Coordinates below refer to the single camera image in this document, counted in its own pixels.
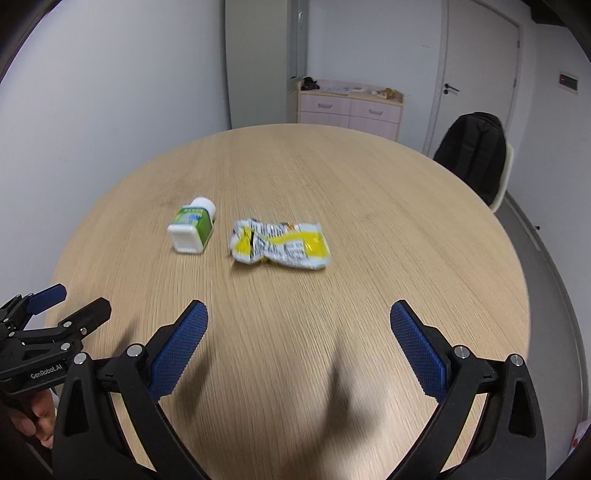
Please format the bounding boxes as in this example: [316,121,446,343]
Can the yellow white snack wrapper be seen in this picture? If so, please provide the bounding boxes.
[229,217,332,270]

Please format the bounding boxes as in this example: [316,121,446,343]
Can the white door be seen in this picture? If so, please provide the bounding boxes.
[422,0,522,158]

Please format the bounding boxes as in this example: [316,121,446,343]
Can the white bottle green label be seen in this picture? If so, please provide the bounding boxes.
[167,197,218,254]

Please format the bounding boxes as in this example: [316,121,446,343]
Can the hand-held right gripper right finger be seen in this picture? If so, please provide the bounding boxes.
[390,299,548,480]

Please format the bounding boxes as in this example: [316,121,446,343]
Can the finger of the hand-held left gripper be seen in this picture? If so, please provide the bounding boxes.
[48,298,112,347]
[0,284,68,324]

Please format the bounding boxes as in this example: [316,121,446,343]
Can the person's left hand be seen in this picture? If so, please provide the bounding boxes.
[10,390,58,448]

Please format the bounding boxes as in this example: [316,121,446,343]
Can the white papers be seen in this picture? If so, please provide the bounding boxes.
[318,82,370,95]

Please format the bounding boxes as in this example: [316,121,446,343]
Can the white chair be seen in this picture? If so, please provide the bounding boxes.
[488,142,515,214]

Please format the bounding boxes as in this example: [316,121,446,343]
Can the round wooden table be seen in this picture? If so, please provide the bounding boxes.
[46,124,532,480]

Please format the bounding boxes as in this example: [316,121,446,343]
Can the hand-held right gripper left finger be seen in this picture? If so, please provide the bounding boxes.
[52,299,209,480]

